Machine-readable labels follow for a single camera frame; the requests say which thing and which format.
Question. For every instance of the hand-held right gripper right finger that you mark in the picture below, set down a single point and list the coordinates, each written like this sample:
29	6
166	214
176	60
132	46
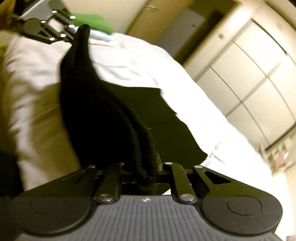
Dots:
178	183

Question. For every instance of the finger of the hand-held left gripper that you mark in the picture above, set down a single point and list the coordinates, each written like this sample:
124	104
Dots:
55	37
67	15

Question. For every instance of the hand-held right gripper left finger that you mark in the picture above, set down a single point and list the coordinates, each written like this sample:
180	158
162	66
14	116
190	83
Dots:
111	183

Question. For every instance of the black garment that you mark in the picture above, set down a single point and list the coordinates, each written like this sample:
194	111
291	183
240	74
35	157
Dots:
92	104

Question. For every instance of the green folded cloth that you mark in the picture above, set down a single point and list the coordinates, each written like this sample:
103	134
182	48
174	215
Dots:
97	22

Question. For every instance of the pale folded cloth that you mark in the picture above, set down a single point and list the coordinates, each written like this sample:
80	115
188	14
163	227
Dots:
101	37

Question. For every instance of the yellow wooden door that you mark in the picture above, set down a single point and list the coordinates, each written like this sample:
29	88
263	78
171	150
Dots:
143	20

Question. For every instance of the white duvet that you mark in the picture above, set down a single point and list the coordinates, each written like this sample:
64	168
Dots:
138	60

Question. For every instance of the cream wardrobe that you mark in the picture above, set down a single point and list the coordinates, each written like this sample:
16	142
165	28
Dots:
254	81

